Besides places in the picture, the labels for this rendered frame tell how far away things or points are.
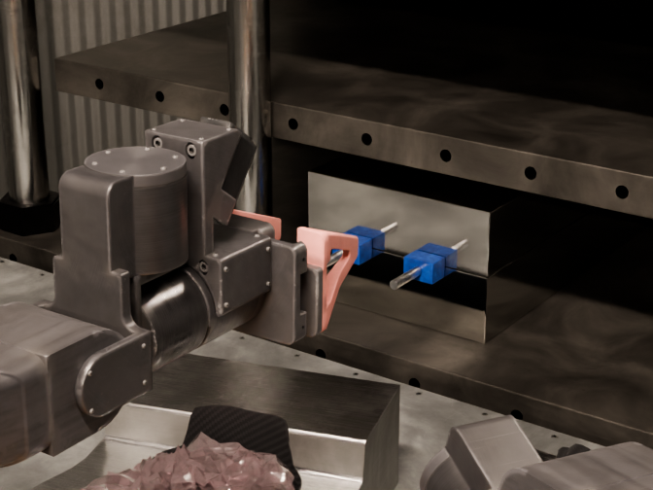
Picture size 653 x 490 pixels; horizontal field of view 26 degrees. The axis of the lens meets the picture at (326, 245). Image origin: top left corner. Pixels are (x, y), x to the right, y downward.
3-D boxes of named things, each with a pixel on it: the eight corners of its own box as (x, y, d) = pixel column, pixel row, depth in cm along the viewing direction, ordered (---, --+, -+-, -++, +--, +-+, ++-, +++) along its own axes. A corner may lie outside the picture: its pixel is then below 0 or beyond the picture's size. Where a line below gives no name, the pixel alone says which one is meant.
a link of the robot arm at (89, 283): (106, 135, 83) (-49, 185, 74) (222, 160, 79) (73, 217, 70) (113, 316, 87) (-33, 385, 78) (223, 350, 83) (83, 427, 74)
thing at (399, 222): (484, 344, 175) (490, 212, 169) (308, 294, 190) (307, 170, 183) (648, 227, 213) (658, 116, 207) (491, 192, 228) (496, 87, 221)
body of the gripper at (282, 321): (182, 208, 92) (105, 239, 86) (312, 239, 86) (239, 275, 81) (184, 300, 94) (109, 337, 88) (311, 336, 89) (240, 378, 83)
